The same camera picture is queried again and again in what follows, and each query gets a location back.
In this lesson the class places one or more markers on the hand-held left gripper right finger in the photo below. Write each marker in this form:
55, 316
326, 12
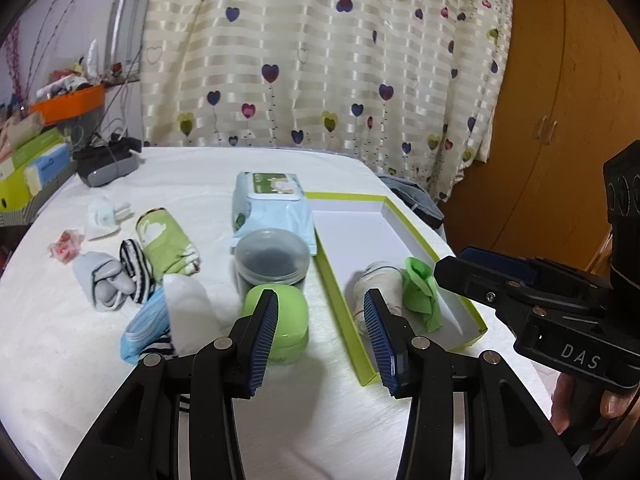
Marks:
377, 340

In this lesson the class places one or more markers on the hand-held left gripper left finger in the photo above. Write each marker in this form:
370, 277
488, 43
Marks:
262, 345

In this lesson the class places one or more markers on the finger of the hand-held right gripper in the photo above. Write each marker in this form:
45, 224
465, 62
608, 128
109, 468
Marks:
500, 264
470, 280

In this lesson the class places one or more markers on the green white cardboard box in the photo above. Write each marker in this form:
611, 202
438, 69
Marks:
360, 230

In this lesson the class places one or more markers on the blue white striped cloth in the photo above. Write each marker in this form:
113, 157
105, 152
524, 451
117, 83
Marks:
142, 330

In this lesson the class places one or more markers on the green rabbit towel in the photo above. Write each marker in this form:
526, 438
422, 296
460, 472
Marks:
160, 240

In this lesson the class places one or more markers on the black white striped sock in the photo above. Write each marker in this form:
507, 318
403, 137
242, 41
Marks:
137, 265
162, 349

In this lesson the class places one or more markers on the grey sock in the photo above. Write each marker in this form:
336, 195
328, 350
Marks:
95, 275

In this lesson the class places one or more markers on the person's right hand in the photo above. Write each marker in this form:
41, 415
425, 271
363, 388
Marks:
562, 405

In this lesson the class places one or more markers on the green round container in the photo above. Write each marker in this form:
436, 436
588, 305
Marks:
291, 320

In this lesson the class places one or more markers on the green cloth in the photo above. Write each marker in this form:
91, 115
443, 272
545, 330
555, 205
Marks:
420, 290

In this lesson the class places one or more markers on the cream sock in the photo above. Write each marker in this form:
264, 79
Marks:
380, 280

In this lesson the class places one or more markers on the clear plastic jar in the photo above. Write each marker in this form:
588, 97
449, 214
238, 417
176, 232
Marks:
272, 260

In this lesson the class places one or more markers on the dark jeans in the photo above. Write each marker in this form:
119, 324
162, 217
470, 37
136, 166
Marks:
415, 200

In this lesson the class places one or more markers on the wet wipes pack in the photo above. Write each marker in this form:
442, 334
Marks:
270, 210

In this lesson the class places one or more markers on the wooden wardrobe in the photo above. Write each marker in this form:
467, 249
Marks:
550, 85

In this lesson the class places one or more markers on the white crumpled wrapper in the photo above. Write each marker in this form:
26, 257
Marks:
102, 220

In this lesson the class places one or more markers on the red white candy wrapper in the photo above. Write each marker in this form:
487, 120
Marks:
65, 247

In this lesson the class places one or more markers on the grey black device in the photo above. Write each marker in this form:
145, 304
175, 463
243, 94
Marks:
107, 170

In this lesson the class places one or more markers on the heart print curtain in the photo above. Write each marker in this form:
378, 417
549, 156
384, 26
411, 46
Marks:
325, 60

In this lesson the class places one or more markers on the grey striped box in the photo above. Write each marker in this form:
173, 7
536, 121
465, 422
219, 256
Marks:
30, 210

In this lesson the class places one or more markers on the blue tissue box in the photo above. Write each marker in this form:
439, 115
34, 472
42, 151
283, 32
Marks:
47, 167

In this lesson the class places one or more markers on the green white flat box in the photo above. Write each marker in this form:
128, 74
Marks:
35, 147

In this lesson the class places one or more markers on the orange box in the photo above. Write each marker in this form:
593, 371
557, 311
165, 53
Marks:
70, 102

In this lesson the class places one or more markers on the beige packet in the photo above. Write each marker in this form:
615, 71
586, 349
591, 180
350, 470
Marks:
20, 132

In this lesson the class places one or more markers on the purple branch decoration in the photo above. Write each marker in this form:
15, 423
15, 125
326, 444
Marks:
30, 45

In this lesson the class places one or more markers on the grey window frame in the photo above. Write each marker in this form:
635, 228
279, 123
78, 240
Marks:
125, 20

